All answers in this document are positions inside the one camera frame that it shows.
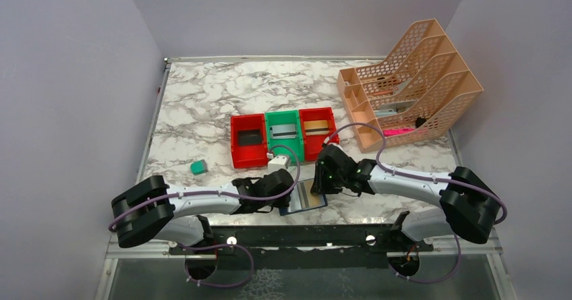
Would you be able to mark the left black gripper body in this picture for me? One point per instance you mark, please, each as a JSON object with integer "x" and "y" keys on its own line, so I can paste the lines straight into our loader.
{"x": 280, "y": 201}

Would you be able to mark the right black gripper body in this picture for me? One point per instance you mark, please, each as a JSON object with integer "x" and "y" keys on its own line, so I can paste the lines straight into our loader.
{"x": 327, "y": 183}

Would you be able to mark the navy blue card holder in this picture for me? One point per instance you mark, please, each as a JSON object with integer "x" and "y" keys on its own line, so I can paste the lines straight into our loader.
{"x": 306, "y": 199}

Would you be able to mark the gold card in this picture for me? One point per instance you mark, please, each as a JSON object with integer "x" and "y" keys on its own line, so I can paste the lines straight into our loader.
{"x": 308, "y": 196}
{"x": 316, "y": 127}

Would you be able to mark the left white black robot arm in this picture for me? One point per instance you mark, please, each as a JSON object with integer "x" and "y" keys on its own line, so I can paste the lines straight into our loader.
{"x": 152, "y": 209}

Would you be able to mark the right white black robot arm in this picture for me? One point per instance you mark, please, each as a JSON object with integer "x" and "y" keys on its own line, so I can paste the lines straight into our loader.
{"x": 462, "y": 203}

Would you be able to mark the red bin with gold card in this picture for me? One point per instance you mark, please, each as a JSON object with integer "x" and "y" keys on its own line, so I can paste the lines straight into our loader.
{"x": 313, "y": 144}

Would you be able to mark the red bin with black card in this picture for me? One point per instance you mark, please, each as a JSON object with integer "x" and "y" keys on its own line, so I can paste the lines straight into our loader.
{"x": 244, "y": 157}

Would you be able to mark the gold card in bin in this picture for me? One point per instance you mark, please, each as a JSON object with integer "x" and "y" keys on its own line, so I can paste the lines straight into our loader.
{"x": 316, "y": 127}

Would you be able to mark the silver card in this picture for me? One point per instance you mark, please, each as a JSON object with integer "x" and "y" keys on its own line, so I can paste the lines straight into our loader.
{"x": 283, "y": 131}

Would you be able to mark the black card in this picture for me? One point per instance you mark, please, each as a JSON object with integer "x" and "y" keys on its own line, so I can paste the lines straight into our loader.
{"x": 249, "y": 137}

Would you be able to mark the green plastic bin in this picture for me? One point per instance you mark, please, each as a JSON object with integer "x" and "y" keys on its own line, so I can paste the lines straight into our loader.
{"x": 296, "y": 146}

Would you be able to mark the small teal eraser block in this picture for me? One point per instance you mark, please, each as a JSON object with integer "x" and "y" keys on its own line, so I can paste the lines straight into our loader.
{"x": 199, "y": 167}

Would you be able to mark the silver gray item in organizer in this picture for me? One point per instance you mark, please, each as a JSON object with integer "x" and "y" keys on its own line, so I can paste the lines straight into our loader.
{"x": 393, "y": 108}

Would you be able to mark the black clip in organizer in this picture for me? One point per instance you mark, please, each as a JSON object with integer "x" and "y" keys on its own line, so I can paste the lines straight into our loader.
{"x": 419, "y": 122}

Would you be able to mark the peach plastic file organizer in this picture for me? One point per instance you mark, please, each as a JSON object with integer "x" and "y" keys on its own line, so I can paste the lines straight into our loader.
{"x": 423, "y": 66}

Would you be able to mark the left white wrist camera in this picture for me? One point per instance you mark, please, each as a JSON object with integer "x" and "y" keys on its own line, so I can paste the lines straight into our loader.
{"x": 280, "y": 161}

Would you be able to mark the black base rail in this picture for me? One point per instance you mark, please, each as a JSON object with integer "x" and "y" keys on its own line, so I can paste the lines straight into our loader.
{"x": 301, "y": 246}

